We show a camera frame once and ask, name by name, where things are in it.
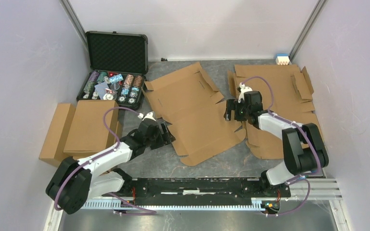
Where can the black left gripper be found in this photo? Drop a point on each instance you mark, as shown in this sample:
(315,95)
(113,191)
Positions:
(166,136)

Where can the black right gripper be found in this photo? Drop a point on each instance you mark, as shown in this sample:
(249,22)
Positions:
(233,104)

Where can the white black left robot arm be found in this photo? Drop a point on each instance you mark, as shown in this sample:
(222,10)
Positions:
(76,181)

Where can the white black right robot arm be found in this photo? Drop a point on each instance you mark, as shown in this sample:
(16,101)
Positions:
(304,152)

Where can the lower flat cardboard sheet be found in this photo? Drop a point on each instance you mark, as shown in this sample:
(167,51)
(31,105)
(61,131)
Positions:
(286,89)

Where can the white blue toy block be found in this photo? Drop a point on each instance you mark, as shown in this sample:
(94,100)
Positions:
(282,59)

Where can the black poker chip case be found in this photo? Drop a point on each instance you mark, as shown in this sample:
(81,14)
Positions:
(119,63)

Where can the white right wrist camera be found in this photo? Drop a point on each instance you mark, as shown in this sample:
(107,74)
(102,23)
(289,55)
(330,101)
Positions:
(243,89)

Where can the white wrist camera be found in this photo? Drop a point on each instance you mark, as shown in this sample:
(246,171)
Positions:
(148,116)
(243,89)

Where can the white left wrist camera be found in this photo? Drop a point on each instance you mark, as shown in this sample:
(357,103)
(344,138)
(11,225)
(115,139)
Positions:
(148,116)

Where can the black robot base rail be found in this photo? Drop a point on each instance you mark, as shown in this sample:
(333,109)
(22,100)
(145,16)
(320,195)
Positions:
(199,191)

